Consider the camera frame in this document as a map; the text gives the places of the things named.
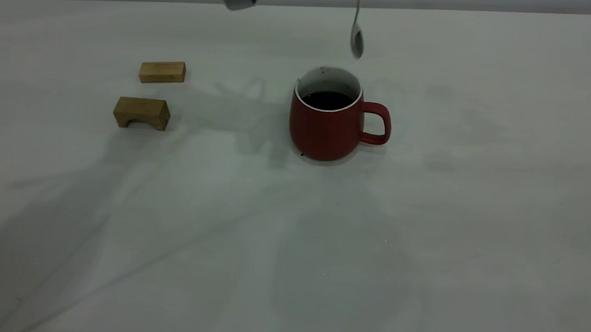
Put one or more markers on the flat rectangular wooden block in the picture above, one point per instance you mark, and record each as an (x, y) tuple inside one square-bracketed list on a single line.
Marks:
[(162, 72)]

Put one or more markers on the arched wooden block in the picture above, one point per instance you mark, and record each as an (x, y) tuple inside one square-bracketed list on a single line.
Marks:
[(141, 108)]

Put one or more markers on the red ceramic cup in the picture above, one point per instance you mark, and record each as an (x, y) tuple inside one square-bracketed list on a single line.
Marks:
[(322, 132)]

